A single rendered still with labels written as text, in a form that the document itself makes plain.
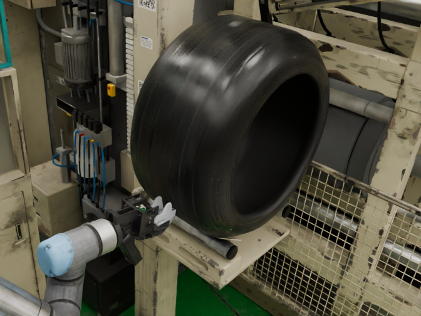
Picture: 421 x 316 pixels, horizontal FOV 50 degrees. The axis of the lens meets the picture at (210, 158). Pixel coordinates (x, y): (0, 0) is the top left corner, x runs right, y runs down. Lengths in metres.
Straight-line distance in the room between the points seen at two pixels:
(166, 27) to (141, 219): 0.55
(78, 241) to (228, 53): 0.52
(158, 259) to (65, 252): 0.82
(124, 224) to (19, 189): 0.68
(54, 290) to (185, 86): 0.52
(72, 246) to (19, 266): 0.89
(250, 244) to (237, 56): 0.67
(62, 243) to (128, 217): 0.16
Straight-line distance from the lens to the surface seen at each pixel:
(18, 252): 1.78
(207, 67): 1.04
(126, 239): 1.04
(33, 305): 0.90
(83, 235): 0.96
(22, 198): 1.66
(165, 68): 1.10
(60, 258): 0.93
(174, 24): 1.31
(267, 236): 1.51
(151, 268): 1.76
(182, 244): 1.36
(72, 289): 0.99
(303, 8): 1.46
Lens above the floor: 1.76
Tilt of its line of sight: 30 degrees down
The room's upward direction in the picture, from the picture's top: 5 degrees clockwise
